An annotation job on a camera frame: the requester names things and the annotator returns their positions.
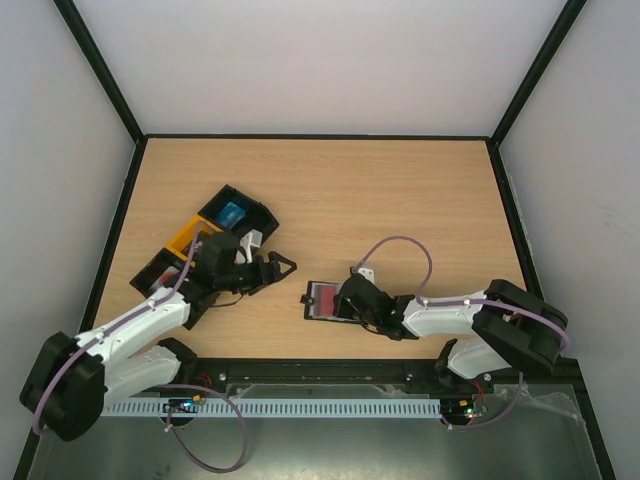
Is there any red white card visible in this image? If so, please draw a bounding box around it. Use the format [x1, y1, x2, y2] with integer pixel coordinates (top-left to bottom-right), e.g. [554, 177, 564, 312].
[309, 282, 340, 319]

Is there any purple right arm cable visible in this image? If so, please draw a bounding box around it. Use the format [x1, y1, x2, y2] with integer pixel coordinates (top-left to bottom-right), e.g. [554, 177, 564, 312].
[352, 235, 572, 432]

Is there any black near sorting bin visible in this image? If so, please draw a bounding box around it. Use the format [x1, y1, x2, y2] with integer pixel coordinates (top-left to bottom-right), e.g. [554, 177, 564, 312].
[130, 248, 202, 330]

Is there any controller circuit board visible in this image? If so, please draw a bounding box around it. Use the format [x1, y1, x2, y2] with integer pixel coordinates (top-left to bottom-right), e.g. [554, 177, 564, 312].
[442, 398, 488, 419]
[162, 395, 207, 414]

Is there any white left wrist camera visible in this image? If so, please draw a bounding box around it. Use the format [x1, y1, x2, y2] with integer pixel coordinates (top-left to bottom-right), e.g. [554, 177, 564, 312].
[236, 229, 263, 264]

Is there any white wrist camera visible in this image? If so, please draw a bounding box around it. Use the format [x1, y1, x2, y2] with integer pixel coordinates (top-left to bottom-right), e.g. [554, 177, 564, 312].
[236, 229, 263, 264]
[355, 266, 375, 283]

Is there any light blue slotted cable duct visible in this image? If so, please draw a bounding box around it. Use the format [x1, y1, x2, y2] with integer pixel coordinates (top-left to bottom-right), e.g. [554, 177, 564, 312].
[102, 397, 441, 419]

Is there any black far sorting bin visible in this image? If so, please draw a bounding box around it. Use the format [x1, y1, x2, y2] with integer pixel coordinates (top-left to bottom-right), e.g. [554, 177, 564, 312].
[198, 185, 280, 242]

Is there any black leather card holder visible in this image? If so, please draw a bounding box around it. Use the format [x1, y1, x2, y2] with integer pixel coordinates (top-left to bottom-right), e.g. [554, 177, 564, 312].
[300, 281, 358, 325]

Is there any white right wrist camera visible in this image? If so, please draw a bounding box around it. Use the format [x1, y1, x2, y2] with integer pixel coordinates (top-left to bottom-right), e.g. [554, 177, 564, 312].
[355, 266, 375, 283]

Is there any right controller circuit board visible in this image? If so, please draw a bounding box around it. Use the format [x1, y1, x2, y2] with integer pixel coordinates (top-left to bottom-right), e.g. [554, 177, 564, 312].
[442, 398, 488, 419]

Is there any black cage frame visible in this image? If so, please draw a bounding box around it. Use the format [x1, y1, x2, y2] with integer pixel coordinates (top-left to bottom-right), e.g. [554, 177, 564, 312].
[9, 0, 617, 480]

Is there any blue credit card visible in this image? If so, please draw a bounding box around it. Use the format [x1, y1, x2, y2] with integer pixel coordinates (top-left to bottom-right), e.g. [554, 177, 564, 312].
[215, 201, 246, 229]

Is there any red credit card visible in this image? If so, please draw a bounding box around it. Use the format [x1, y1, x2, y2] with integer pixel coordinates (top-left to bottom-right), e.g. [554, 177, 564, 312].
[158, 269, 179, 286]

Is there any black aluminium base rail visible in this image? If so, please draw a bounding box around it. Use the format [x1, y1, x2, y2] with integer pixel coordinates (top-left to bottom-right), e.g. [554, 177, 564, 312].
[52, 355, 581, 399]

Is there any yellow middle sorting bin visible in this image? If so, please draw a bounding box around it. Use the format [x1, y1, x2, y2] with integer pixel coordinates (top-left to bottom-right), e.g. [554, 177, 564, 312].
[165, 215, 221, 260]

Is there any black sorting bin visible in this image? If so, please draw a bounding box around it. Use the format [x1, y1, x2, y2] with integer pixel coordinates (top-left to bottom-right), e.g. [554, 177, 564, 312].
[130, 248, 202, 330]
[198, 185, 280, 242]

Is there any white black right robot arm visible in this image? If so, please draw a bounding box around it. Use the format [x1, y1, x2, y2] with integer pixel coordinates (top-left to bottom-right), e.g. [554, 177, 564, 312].
[334, 273, 570, 392]

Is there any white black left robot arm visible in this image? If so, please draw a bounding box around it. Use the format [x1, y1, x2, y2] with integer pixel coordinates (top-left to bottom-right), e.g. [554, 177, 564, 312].
[19, 230, 297, 441]

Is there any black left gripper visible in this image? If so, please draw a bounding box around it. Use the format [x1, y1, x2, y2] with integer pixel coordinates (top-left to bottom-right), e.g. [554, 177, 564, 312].
[217, 252, 298, 296]

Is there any left controller circuit board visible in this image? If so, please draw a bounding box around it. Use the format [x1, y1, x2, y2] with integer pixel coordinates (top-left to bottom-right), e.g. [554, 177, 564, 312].
[162, 395, 207, 414]

